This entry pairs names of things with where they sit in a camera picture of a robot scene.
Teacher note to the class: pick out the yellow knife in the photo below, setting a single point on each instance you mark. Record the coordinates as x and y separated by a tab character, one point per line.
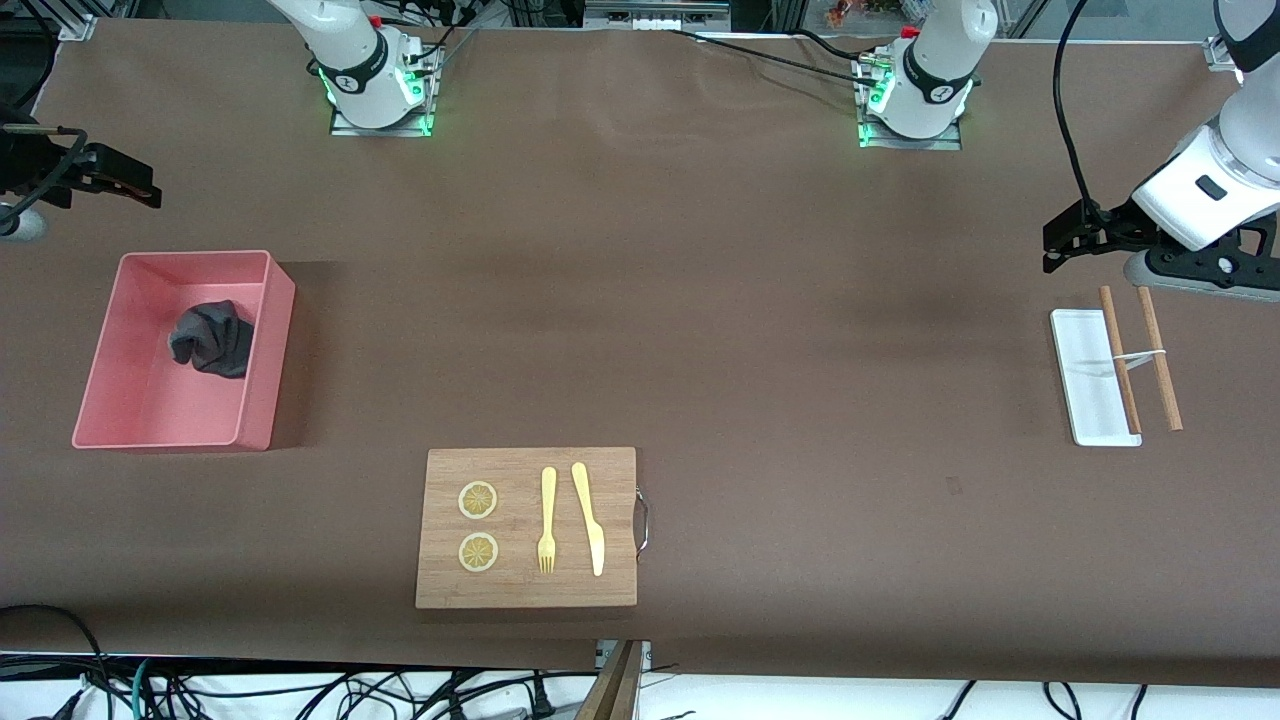
595	545

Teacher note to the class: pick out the pink plastic bin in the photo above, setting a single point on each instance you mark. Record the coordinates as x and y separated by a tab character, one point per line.
150	410

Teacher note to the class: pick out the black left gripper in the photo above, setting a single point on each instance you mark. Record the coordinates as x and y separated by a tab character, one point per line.
1116	226

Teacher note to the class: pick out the grey power strip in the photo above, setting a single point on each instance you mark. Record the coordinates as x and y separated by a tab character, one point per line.
650	18

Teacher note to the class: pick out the lemon slice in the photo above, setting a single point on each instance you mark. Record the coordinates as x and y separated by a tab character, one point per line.
478	552
478	500

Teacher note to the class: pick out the wooden cutting board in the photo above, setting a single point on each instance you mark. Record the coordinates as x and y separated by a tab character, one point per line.
450	470

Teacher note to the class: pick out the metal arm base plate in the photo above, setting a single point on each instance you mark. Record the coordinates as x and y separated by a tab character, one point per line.
945	142
400	128

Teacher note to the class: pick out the brown table cover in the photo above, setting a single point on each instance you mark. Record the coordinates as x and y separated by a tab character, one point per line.
900	560

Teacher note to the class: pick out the white rectangular tray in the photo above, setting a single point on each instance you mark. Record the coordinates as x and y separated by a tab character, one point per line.
1085	400

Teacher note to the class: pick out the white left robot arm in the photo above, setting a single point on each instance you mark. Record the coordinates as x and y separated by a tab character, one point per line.
1250	140

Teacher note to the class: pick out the yellow fork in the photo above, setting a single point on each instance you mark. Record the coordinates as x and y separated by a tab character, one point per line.
548	490

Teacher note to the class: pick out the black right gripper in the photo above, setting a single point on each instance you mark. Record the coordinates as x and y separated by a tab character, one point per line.
28	160

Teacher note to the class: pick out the grey cloth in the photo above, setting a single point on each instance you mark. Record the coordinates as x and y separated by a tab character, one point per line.
215	340

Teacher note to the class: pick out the metal table bracket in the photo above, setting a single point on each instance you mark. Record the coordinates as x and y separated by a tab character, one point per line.
645	655

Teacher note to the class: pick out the aluminium frame corner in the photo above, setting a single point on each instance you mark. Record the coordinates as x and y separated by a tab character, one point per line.
78	28
1213	52

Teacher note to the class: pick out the wooden support beam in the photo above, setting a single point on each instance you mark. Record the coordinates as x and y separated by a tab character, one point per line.
615	690

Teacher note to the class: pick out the white rubber band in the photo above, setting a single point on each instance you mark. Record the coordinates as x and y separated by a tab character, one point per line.
1140	355

